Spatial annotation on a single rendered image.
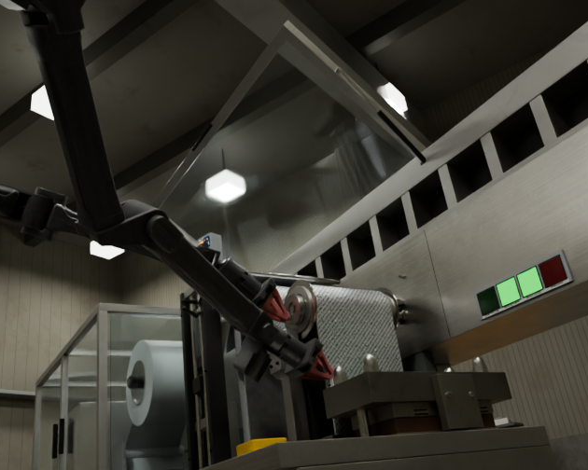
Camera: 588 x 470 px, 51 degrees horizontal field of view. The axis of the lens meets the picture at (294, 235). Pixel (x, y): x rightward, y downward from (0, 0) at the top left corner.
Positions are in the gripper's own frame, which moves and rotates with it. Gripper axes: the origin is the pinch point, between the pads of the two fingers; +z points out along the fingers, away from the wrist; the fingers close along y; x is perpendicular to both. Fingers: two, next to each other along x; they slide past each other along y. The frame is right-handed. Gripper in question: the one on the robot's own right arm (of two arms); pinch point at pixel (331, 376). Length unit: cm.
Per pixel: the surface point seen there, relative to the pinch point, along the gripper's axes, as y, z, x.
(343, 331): 0.3, -0.8, 12.1
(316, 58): 13, -41, 72
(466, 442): 26.0, 18.4, -11.4
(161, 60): -486, -140, 551
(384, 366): 0.3, 12.3, 10.2
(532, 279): 36.9, 19.7, 25.4
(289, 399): -8.5, -4.0, -6.0
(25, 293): -1035, -132, 406
